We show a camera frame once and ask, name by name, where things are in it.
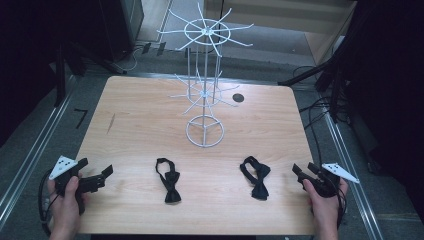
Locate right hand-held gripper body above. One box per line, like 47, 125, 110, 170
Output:
301, 162, 361, 199

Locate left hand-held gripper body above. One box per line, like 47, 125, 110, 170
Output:
48, 154, 107, 216

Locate black bow tie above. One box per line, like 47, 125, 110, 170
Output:
239, 155, 272, 201
155, 157, 183, 205

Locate white wire display rack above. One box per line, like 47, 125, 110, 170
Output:
156, 2, 255, 149

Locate person's right hand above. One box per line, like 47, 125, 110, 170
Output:
302, 177, 350, 231

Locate person's left hand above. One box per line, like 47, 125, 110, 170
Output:
47, 175, 89, 234

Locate black metal stand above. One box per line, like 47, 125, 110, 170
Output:
278, 33, 356, 124
53, 41, 128, 108

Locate dark cabinet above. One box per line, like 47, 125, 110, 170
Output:
98, 0, 145, 63

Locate metal floor rail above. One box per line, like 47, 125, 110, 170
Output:
323, 111, 385, 240
0, 74, 78, 231

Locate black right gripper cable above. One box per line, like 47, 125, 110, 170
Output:
334, 179, 348, 231

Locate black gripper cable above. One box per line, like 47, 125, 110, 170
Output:
37, 169, 58, 237
334, 179, 348, 231

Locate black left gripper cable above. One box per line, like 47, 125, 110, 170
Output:
37, 169, 58, 237

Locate black floor cables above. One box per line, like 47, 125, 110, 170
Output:
292, 64, 338, 168

